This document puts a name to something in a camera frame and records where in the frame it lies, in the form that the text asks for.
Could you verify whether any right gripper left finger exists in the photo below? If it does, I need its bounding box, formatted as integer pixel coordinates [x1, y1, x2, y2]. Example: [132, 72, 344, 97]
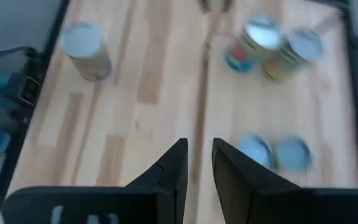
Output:
[1, 139, 188, 224]

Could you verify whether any peaches can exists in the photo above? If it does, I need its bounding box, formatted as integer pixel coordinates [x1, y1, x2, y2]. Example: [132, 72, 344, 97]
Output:
[58, 22, 112, 83]

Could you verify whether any black cable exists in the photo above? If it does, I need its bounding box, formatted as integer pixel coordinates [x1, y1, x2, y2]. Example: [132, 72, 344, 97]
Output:
[0, 45, 40, 63]

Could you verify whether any carrots can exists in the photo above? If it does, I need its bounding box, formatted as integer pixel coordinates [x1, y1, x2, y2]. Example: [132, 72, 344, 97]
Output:
[261, 27, 325, 83]

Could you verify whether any mushroom can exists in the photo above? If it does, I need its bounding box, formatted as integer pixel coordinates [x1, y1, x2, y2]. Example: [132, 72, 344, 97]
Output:
[273, 136, 313, 174]

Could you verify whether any tomatoes can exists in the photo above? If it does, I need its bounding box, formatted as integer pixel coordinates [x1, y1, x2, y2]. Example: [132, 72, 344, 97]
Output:
[224, 14, 284, 74]

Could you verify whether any black-framed wooden shelf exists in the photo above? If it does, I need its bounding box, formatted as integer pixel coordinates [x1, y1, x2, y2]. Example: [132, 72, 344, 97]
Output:
[196, 0, 349, 194]

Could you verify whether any small red can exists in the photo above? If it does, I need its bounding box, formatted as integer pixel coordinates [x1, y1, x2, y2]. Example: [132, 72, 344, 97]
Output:
[236, 133, 275, 170]

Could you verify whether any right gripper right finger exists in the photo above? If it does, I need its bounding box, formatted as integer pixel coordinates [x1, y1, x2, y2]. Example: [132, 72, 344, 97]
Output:
[212, 138, 358, 224]

